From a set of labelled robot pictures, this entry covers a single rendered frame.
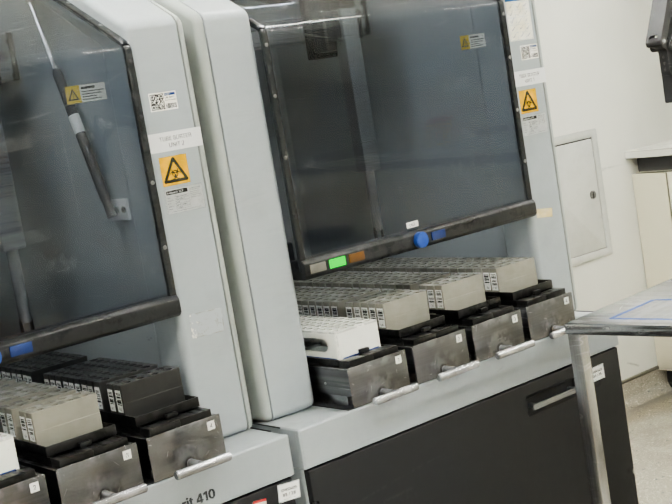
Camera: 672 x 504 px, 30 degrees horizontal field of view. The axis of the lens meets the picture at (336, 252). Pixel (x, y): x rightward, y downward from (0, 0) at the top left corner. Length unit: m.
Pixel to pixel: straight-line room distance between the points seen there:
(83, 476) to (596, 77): 3.03
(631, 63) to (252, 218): 2.76
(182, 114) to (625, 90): 2.80
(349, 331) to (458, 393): 0.26
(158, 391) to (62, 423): 0.17
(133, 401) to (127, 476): 0.14
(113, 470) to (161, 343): 0.29
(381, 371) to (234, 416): 0.27
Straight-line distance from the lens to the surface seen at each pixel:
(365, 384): 2.18
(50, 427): 1.95
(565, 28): 4.45
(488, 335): 2.38
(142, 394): 2.02
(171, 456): 1.97
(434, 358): 2.29
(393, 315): 2.32
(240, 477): 2.04
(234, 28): 2.15
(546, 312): 2.50
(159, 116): 2.05
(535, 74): 2.64
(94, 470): 1.91
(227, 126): 2.12
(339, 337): 2.19
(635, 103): 4.71
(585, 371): 2.21
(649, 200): 4.63
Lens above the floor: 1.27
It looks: 7 degrees down
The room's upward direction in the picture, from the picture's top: 9 degrees counter-clockwise
